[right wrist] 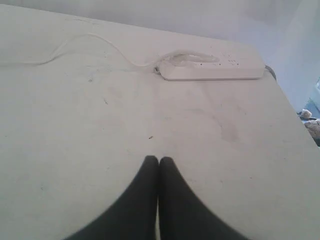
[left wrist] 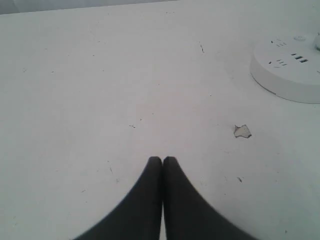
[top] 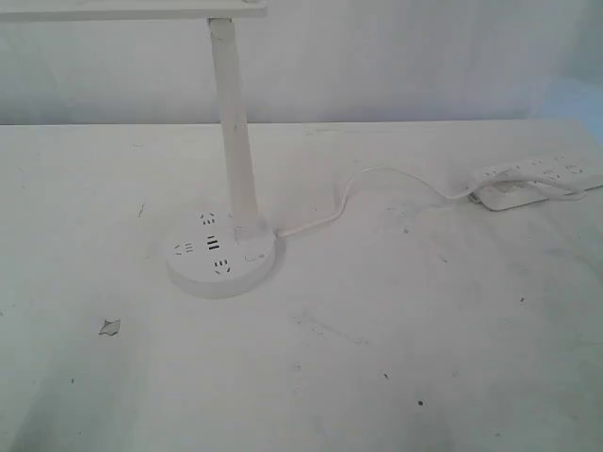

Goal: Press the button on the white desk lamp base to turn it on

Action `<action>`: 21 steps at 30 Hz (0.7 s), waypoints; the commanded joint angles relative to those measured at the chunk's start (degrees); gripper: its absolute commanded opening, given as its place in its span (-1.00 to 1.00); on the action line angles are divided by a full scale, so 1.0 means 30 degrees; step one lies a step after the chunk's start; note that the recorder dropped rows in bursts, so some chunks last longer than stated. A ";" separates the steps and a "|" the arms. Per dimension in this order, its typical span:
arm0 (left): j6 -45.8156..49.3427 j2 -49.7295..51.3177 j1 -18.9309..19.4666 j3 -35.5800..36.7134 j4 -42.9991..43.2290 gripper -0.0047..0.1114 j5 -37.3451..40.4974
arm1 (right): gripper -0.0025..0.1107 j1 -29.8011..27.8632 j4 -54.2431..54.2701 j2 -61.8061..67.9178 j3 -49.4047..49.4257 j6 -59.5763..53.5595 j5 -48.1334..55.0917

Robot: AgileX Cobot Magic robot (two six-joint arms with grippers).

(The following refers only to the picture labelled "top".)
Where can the white power strip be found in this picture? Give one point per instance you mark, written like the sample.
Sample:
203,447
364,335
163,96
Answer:
581,171

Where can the white desk lamp with sockets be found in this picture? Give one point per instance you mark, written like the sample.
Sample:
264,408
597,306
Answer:
212,254

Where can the white plug adapter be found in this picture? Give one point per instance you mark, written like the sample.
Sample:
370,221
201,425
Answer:
507,195

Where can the small torn paper scrap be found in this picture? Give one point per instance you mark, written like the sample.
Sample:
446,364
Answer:
110,328

